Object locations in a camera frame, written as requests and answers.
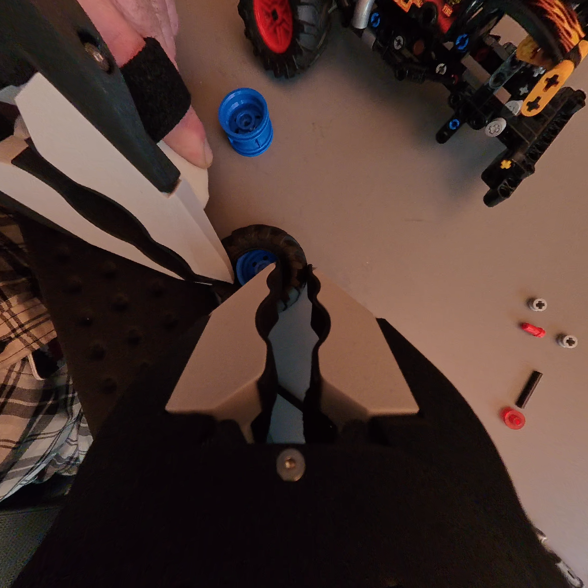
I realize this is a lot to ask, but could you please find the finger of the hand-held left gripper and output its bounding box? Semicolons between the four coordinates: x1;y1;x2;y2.
0;135;213;288
0;71;235;285

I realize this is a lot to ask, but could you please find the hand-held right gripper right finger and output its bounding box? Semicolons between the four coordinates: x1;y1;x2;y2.
301;264;421;444

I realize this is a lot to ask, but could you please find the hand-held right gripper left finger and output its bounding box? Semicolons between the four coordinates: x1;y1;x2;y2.
164;262;282;444

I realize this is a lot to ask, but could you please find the black toy wheel blue rim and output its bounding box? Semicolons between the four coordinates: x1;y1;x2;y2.
220;224;308;314

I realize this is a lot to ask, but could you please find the toy brick monster truck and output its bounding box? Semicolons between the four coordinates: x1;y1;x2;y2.
236;0;588;208

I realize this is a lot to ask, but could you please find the grey desk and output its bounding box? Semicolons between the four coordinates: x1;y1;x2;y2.
175;0;588;588

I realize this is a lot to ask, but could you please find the person's left hand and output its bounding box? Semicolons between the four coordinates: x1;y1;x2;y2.
77;0;215;168

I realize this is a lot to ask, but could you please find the short black axle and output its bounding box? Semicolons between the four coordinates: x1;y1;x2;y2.
515;370;544;409

